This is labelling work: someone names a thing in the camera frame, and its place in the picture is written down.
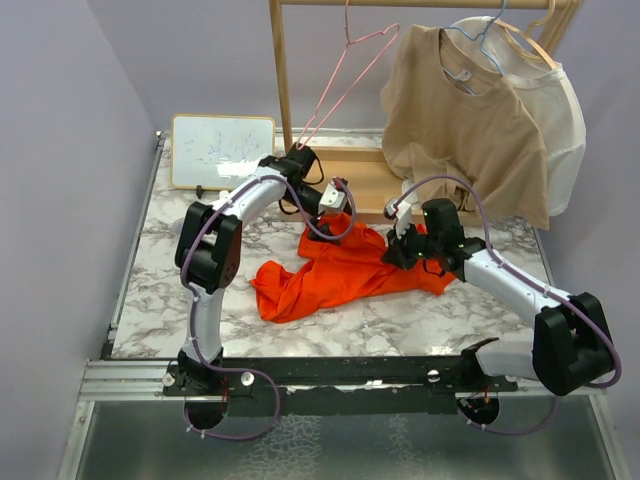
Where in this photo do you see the beige t-shirt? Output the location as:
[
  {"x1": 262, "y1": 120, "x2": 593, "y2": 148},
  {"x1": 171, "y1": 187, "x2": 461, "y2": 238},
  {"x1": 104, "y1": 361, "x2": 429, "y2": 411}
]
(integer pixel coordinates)
[{"x1": 380, "y1": 25, "x2": 549, "y2": 229}]

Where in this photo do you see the wooden clothes rack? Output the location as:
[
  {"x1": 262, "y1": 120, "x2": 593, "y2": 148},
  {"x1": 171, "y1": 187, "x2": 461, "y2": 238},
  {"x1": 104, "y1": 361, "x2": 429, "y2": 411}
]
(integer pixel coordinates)
[{"x1": 269, "y1": 0, "x2": 582, "y2": 224}]

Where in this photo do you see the aluminium table frame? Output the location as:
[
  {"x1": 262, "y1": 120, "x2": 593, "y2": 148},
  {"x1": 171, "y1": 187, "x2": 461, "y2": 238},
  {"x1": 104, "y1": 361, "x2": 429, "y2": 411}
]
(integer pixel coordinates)
[{"x1": 60, "y1": 142, "x2": 630, "y2": 479}]

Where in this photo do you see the white t-shirt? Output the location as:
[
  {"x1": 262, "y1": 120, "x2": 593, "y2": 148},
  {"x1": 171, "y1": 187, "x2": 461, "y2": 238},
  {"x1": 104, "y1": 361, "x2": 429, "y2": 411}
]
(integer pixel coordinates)
[{"x1": 448, "y1": 16, "x2": 586, "y2": 217}]

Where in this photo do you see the pink wire hanger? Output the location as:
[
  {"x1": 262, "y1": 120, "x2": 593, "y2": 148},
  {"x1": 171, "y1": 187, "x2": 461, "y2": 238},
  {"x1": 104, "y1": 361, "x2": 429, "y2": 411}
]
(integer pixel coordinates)
[{"x1": 293, "y1": 0, "x2": 401, "y2": 151}]

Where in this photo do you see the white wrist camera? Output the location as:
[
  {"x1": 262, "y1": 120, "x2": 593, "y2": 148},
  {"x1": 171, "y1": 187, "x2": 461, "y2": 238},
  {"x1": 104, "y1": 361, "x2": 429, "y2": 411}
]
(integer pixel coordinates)
[
  {"x1": 318, "y1": 181, "x2": 348, "y2": 214},
  {"x1": 383, "y1": 198, "x2": 413, "y2": 244}
]

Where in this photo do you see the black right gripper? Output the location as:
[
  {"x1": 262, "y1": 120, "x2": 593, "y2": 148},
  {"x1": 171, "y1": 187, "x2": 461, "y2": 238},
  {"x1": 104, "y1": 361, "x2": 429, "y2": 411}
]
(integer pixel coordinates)
[{"x1": 382, "y1": 218, "x2": 442, "y2": 271}]

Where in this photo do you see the wooden hanger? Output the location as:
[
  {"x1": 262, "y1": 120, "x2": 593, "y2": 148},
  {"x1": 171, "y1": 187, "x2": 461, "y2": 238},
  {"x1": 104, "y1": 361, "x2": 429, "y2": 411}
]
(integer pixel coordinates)
[{"x1": 494, "y1": 0, "x2": 559, "y2": 69}]

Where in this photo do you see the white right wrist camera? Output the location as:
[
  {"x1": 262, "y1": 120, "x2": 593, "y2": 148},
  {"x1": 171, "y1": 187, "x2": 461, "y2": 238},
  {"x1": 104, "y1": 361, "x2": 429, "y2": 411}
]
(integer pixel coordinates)
[{"x1": 383, "y1": 198, "x2": 413, "y2": 244}]

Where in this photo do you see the small whiteboard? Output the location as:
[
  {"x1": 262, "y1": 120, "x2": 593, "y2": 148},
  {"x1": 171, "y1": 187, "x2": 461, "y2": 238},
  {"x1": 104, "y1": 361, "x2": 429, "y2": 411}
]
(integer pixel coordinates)
[{"x1": 170, "y1": 114, "x2": 276, "y2": 190}]

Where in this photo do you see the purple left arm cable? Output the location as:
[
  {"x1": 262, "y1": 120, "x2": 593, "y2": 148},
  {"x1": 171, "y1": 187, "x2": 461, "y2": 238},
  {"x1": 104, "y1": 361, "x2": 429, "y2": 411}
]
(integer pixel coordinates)
[{"x1": 178, "y1": 174, "x2": 357, "y2": 443}]

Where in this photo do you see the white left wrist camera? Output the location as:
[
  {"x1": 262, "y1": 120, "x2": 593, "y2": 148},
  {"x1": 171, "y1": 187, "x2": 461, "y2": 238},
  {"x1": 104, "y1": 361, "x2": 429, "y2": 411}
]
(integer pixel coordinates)
[{"x1": 318, "y1": 181, "x2": 348, "y2": 214}]

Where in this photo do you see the blue wire hanger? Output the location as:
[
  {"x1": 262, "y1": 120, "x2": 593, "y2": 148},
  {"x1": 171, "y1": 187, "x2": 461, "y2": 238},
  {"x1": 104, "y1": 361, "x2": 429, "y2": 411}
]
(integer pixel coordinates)
[{"x1": 443, "y1": 0, "x2": 507, "y2": 95}]

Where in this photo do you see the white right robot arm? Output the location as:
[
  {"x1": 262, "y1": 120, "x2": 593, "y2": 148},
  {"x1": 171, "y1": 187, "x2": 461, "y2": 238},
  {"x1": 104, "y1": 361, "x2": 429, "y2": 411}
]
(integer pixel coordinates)
[{"x1": 382, "y1": 199, "x2": 620, "y2": 396}]

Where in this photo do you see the black mounting rail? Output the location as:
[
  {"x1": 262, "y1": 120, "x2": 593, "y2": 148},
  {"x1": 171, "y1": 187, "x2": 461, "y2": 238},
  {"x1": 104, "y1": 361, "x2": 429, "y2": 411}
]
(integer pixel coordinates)
[{"x1": 162, "y1": 355, "x2": 517, "y2": 417}]

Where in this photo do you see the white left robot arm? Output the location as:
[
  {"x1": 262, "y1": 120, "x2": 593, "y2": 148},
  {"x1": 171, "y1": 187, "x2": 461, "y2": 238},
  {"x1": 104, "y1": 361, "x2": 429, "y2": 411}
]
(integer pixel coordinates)
[{"x1": 175, "y1": 146, "x2": 354, "y2": 395}]

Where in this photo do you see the orange t-shirt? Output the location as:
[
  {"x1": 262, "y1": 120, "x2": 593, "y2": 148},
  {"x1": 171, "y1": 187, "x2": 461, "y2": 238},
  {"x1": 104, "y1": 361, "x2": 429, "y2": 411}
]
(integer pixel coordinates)
[{"x1": 251, "y1": 222, "x2": 455, "y2": 324}]

